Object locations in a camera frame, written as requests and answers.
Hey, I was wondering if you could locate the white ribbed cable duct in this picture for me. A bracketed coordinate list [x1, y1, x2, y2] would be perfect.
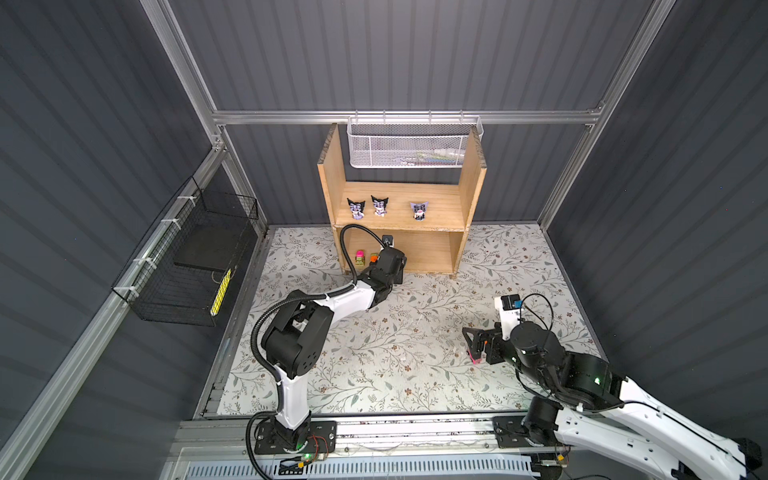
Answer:
[182, 453, 541, 480]

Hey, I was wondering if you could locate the black wire basket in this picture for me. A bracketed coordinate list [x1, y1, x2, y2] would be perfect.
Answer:
[113, 182, 260, 327]

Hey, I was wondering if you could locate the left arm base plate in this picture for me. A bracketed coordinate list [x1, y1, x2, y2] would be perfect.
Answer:
[253, 419, 338, 455]

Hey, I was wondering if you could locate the black purple figurine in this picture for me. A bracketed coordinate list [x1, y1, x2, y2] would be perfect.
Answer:
[347, 199, 366, 221]
[410, 202, 429, 221]
[371, 196, 389, 217]

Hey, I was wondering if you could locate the yellow green marker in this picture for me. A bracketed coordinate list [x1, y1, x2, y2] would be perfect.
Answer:
[209, 269, 232, 317]

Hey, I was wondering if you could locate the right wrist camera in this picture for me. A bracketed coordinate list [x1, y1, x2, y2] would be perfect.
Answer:
[494, 294, 522, 341]

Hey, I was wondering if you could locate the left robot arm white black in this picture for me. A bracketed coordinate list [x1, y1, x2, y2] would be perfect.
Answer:
[250, 224, 407, 434]

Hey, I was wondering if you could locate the wooden two-tier shelf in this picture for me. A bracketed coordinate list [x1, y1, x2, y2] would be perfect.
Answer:
[317, 124, 487, 275]

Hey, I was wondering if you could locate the white wire mesh basket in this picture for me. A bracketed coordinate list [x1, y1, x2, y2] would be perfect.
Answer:
[346, 120, 484, 169]

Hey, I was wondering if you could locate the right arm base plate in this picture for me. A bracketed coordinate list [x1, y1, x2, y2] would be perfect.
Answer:
[491, 415, 530, 449]

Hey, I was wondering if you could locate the aluminium rail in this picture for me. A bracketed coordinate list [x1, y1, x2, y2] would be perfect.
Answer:
[167, 411, 658, 461]

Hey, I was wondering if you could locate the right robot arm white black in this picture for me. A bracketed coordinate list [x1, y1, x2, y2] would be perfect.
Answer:
[462, 322, 763, 479]

